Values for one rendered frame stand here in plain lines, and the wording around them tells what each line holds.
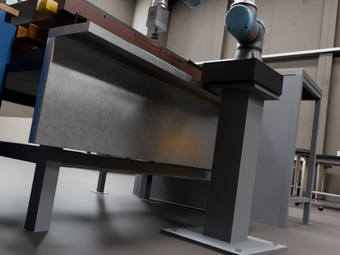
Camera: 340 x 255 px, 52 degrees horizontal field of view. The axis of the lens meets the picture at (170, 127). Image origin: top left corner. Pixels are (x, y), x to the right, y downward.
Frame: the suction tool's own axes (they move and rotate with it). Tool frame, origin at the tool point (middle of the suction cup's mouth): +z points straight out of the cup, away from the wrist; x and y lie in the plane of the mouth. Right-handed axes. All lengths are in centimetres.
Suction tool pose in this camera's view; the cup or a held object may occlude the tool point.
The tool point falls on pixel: (154, 38)
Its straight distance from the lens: 178.2
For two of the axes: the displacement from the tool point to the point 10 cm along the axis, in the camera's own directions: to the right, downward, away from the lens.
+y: -6.4, -1.7, -7.5
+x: 7.6, 0.5, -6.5
